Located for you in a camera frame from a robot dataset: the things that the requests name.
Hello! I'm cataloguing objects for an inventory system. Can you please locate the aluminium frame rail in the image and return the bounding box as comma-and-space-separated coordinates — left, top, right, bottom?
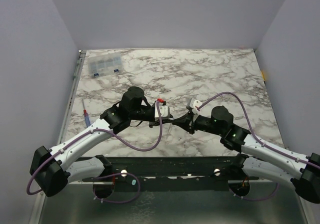
56, 50, 87, 145

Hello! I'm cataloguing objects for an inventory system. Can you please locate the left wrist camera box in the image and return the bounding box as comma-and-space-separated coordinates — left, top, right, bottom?
154, 99, 171, 120

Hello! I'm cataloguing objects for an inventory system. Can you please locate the silver metal bottle opener keychain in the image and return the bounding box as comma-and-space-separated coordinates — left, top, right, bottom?
166, 123, 173, 139

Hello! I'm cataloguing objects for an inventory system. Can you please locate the blue handled screwdriver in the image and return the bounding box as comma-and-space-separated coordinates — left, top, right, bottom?
81, 99, 91, 127

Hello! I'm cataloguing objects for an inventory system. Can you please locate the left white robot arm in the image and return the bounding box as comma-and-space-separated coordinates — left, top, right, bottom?
26, 86, 171, 197

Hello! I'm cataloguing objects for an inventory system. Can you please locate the clear plastic organizer box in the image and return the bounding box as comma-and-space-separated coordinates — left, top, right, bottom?
87, 53, 124, 78

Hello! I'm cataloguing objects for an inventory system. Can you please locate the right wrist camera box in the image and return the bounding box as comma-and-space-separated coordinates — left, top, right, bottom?
186, 98, 203, 117

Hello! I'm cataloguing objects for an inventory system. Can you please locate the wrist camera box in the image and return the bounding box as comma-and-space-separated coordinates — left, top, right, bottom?
186, 98, 203, 117
154, 99, 171, 120

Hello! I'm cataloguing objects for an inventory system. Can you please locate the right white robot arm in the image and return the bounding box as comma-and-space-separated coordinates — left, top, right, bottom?
173, 106, 320, 204

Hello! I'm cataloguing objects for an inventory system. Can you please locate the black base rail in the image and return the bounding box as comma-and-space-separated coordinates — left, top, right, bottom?
83, 156, 247, 192

